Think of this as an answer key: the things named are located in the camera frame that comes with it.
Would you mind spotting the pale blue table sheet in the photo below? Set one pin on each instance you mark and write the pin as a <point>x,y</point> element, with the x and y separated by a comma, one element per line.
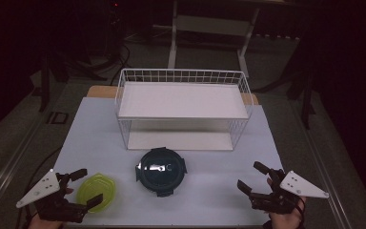
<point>203,200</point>

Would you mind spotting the black floor socket box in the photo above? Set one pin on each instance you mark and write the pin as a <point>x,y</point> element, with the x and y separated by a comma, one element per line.
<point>57,118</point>

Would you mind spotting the person's right hand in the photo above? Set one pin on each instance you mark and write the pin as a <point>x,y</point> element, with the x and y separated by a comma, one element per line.
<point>287,221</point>

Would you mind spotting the dark blue round lidded container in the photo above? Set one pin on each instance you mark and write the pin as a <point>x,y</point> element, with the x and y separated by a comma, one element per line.
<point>161,171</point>

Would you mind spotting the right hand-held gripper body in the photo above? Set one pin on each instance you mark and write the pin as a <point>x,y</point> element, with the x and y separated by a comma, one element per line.
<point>301,187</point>

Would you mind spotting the person's left hand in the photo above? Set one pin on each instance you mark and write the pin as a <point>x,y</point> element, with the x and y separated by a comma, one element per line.
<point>46,225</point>

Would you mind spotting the dark equipment with red light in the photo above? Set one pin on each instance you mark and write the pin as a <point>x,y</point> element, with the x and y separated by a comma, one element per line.
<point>114,28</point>

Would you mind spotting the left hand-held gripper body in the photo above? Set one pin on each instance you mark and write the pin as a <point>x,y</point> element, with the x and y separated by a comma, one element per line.
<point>36,189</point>

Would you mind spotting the metal floor rail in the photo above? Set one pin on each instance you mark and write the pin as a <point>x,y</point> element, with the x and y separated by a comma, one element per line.
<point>9,162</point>
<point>324,171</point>

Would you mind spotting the white metal desk frame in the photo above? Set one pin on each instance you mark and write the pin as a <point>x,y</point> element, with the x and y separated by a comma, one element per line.
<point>172,47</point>

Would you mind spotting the green round plastic container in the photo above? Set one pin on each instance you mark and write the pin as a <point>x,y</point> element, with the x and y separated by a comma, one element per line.
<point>98,187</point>

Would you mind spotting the black metal stand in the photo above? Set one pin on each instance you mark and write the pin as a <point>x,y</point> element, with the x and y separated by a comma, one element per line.
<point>44,89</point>
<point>305,105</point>

